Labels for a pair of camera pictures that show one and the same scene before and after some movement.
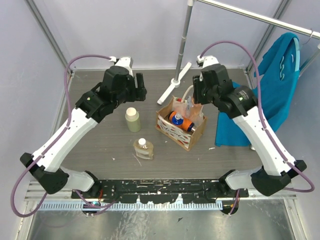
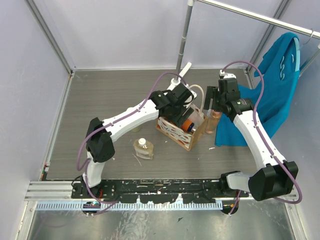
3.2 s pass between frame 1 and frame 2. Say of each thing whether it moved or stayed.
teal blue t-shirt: stayed
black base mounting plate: stayed
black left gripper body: moved
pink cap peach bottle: moved
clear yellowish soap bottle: stayed
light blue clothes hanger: stayed
